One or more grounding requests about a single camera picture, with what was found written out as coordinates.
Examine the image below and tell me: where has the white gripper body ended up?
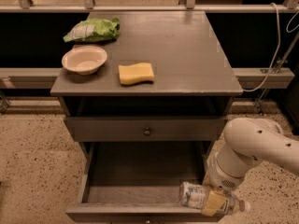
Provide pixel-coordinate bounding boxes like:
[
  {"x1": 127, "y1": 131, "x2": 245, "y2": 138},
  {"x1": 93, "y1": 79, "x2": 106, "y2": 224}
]
[{"x1": 206, "y1": 152, "x2": 245, "y2": 191}]

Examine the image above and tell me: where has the white bowl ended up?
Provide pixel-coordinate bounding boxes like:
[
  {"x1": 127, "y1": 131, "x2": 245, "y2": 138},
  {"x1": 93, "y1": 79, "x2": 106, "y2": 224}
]
[{"x1": 62, "y1": 46, "x2": 107, "y2": 76}]

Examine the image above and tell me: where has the open grey bottom drawer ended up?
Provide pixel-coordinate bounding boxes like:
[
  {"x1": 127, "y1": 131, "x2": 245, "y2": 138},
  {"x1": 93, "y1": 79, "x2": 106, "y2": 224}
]
[{"x1": 65, "y1": 142, "x2": 223, "y2": 224}]

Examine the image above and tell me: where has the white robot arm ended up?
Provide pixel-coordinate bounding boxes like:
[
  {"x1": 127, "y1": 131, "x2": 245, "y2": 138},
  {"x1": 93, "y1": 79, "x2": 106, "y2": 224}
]
[{"x1": 203, "y1": 118, "x2": 299, "y2": 192}]

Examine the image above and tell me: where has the green chip bag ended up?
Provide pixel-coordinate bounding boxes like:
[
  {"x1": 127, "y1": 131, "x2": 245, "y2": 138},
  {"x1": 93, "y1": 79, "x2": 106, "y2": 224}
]
[{"x1": 63, "y1": 18, "x2": 121, "y2": 42}]

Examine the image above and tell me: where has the clear plastic water bottle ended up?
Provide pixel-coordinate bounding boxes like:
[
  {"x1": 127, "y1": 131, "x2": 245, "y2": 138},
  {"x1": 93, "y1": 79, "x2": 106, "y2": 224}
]
[{"x1": 179, "y1": 182, "x2": 251, "y2": 216}]

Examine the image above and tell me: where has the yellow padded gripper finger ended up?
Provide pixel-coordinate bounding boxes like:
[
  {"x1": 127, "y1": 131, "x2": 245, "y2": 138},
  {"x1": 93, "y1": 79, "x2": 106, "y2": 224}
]
[{"x1": 202, "y1": 173, "x2": 228, "y2": 217}]

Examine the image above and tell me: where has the yellow sponge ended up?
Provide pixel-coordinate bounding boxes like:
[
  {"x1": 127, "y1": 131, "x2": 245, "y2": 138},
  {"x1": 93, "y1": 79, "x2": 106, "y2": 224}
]
[{"x1": 119, "y1": 63, "x2": 154, "y2": 85}]

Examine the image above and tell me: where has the grey wooden drawer cabinet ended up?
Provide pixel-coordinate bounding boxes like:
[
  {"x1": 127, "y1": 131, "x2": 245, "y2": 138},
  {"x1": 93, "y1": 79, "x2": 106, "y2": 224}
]
[{"x1": 50, "y1": 9, "x2": 244, "y2": 161}]

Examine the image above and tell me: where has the white cable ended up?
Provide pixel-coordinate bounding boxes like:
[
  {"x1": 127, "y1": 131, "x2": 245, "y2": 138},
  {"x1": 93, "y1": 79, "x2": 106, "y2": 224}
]
[{"x1": 242, "y1": 1, "x2": 299, "y2": 93}]

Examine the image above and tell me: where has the closed grey drawer with knob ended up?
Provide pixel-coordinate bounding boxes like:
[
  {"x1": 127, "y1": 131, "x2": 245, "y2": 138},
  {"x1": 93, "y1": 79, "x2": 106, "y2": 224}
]
[{"x1": 64, "y1": 116, "x2": 227, "y2": 142}]

